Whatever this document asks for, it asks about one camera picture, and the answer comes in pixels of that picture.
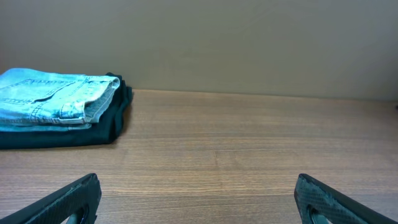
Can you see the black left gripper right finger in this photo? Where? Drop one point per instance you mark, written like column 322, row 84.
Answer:
column 319, row 203

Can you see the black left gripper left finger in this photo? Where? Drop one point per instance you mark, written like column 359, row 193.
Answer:
column 76, row 202

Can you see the folded black garment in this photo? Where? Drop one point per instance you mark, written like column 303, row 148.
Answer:
column 109, row 128

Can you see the folded light blue jeans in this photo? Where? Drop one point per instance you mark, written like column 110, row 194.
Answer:
column 32, row 100

